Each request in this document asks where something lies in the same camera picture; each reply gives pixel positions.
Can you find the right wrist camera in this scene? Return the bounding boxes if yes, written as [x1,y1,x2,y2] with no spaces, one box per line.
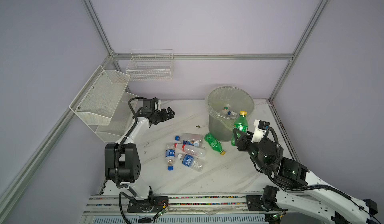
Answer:
[251,120,270,143]

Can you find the clear bottle blue cap sideways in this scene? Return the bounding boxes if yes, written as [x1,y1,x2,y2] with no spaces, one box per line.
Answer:
[175,133,203,147]

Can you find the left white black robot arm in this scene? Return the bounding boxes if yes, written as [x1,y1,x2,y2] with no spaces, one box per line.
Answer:
[105,107,175,202]

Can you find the clear bottle red white label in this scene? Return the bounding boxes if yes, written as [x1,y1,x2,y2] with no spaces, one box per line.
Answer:
[174,143,206,157]

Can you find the upper white mesh shelf basket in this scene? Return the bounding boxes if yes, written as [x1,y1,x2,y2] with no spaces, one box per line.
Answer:
[69,66,130,126]

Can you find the clear bottle blue label angled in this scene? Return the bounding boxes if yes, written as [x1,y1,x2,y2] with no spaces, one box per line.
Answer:
[177,154,204,172]

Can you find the clear bottle green red cap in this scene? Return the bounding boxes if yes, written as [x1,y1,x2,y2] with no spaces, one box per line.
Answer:
[220,104,231,117]

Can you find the aluminium front rail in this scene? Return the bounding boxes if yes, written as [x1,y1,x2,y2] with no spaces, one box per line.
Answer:
[78,192,339,224]

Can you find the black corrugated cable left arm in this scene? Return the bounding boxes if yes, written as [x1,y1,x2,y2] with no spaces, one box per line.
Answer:
[113,97,149,224]

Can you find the translucent green bin liner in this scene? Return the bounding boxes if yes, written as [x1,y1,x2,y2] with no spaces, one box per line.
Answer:
[205,86,256,133]

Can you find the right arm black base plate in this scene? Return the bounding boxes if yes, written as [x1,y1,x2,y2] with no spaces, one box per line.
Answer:
[246,194,287,212]

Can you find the white wire wall basket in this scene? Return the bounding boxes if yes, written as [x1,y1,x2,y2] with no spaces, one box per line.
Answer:
[126,49,174,81]

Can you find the lower white mesh shelf basket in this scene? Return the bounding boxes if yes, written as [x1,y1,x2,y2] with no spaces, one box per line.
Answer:
[95,92,137,143]

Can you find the white mesh shelf basket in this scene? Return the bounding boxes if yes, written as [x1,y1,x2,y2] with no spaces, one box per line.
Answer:
[69,66,130,126]
[95,92,137,143]

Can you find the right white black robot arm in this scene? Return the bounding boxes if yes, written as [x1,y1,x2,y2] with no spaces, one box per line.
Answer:
[233,127,380,224]

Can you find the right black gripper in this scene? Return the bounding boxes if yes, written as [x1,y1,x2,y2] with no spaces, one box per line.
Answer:
[231,128,271,174]

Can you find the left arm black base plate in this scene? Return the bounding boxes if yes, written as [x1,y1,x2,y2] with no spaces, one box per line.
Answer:
[127,196,169,213]

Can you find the grey mesh waste bin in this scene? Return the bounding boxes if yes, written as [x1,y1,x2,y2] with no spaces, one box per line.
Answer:
[205,86,256,143]

